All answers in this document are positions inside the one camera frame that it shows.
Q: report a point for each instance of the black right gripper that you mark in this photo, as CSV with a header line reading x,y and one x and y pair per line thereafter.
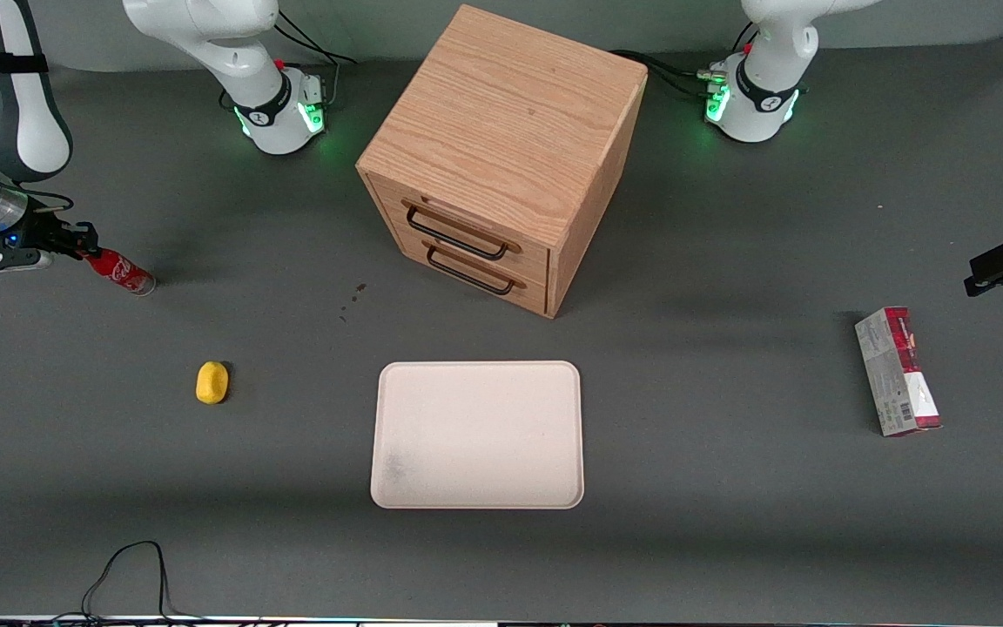
x,y
42,232

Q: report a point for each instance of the red coke bottle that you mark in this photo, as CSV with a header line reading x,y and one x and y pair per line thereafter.
x,y
123,274

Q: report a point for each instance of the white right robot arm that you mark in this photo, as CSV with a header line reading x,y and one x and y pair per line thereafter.
x,y
240,52

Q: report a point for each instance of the beige rectangular tray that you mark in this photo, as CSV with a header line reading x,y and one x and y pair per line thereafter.
x,y
484,435

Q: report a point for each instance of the red and grey carton box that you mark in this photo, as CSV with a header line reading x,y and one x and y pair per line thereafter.
x,y
898,374

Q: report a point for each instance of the yellow lemon toy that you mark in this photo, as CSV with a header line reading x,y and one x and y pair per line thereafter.
x,y
212,383

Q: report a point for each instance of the wooden drawer cabinet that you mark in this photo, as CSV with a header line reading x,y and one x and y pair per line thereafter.
x,y
510,113

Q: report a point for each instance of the wide wooden drawer front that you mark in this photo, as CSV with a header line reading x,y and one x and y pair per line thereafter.
x,y
532,259

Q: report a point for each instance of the narrow wooden drawer front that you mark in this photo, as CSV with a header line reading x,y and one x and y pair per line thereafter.
x,y
532,294

